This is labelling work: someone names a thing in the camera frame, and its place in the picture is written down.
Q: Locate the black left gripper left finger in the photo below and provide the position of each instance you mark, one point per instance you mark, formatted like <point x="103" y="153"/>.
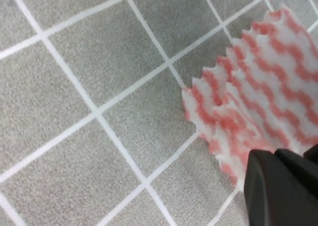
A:
<point x="273" y="195"/>

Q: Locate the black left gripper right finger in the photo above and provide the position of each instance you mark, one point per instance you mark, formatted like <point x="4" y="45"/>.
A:
<point x="304" y="168"/>

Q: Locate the pink white wavy towel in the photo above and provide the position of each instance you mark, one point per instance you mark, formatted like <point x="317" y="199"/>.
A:
<point x="262" y="94"/>

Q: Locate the grey checked tablecloth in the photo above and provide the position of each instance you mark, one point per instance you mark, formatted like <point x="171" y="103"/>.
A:
<point x="92" y="129"/>

